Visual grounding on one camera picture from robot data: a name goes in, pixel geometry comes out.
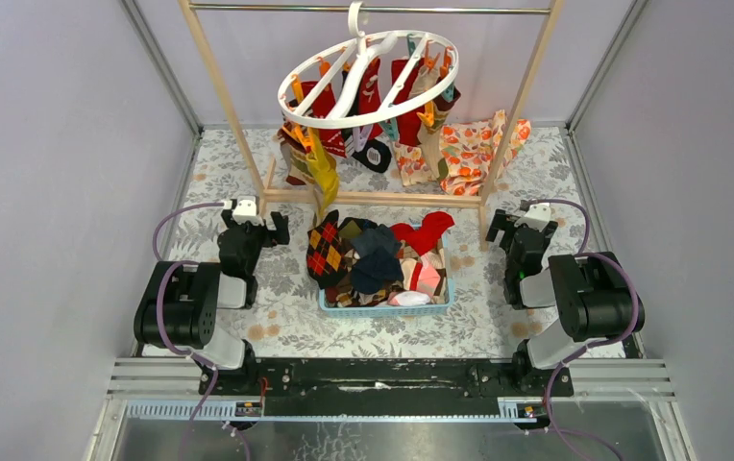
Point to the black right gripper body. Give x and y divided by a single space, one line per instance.
504 223

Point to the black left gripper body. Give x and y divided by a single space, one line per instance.
256 230

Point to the black red yellow argyle sock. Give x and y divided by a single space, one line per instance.
325 252

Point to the white round clip hanger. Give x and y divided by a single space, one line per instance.
334 89

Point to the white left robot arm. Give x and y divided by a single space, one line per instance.
179 306

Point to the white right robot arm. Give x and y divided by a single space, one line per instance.
595 302

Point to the floral grey table mat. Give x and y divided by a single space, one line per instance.
287 319

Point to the red sock in basket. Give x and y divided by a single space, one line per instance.
424 239

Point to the floral orange cloth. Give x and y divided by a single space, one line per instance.
466 153

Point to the yellow hanging sock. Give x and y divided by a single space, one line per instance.
322 168

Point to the blue plastic sock basket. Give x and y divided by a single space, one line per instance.
426 289

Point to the navy blue sock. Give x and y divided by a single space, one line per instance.
377 261

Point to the striped beige hanging sock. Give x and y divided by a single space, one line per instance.
427 155

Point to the black sock with white patch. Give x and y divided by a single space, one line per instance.
376 156

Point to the wooden clothes rack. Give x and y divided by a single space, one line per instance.
262 183

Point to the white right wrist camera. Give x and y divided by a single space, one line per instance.
536 215

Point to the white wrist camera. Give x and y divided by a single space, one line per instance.
241 211
536 215

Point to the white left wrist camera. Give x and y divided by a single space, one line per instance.
241 211

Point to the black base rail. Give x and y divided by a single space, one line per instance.
388 387

